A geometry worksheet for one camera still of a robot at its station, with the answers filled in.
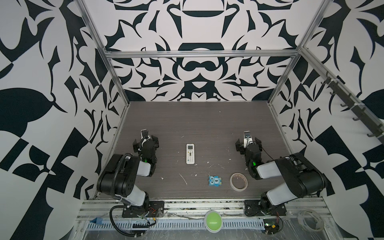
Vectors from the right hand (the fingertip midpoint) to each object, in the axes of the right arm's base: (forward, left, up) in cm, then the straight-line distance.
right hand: (249, 137), depth 91 cm
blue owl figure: (-23, +23, -6) cm, 33 cm away
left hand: (0, +64, +3) cm, 64 cm away
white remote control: (-7, +36, -5) cm, 37 cm away
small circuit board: (-43, -2, -9) cm, 44 cm away
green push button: (-41, +25, -6) cm, 48 cm away
